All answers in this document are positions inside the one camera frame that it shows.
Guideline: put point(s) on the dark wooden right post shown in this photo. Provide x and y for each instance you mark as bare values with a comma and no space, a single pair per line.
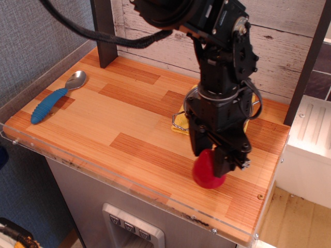
311,58

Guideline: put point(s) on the blue handled metal spoon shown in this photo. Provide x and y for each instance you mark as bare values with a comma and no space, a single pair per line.
76,81

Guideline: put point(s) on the dark wooden left post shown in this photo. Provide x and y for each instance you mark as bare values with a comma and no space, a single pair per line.
104,27

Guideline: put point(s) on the clear acrylic edge guard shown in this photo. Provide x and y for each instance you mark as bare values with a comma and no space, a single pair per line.
155,163

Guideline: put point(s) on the grey toy fridge cabinet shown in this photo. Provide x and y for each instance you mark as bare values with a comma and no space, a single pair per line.
85,196

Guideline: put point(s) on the red plastic strawberry toy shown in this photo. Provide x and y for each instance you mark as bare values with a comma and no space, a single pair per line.
203,171

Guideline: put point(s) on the white toy sink unit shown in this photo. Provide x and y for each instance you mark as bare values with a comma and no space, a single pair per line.
304,169

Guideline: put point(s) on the dark wooden post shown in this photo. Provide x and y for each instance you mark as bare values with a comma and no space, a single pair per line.
311,58
104,27

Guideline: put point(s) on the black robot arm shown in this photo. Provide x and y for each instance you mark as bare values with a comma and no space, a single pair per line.
220,34

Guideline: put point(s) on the stainless steel pot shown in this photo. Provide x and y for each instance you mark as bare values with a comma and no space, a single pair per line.
181,118

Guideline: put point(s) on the yellow object bottom left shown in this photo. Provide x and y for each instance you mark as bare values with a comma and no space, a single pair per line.
21,240

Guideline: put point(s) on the silver water dispenser panel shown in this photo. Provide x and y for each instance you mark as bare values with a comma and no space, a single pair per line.
126,229

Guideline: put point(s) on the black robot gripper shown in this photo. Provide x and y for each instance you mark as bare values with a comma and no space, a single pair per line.
220,122

